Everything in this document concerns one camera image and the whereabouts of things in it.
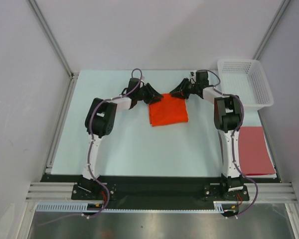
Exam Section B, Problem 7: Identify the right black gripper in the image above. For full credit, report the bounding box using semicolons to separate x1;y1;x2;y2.
170;78;200;99

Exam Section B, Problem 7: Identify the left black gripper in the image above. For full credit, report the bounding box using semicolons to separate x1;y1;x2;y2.
135;83;163;105

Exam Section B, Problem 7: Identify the orange t shirt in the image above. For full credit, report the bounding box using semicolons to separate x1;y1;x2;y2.
149;94;188;127

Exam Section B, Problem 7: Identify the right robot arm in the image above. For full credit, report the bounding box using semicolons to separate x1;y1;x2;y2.
170;78;244;180

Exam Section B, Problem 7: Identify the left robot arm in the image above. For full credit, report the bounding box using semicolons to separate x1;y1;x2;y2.
82;82;163;180

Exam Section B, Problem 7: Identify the white plastic basket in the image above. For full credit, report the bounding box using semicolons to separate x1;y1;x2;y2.
217;59;274;111

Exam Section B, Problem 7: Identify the folded pink t shirt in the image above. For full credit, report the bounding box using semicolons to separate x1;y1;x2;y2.
218;126;277;176

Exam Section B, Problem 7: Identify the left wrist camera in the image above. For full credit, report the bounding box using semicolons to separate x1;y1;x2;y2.
121;78;145;95

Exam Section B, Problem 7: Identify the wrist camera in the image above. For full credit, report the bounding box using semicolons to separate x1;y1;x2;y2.
189;70;209;87
121;78;145;95

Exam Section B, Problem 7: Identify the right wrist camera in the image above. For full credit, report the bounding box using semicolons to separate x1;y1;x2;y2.
189;70;209;87

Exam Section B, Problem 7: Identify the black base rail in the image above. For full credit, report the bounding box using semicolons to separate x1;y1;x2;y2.
40;174;280;210

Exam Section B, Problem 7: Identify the aluminium frame bar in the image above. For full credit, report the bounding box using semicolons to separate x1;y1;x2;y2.
25;182;297;203

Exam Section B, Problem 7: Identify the white cable duct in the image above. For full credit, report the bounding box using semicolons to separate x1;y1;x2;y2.
36;201;240;214

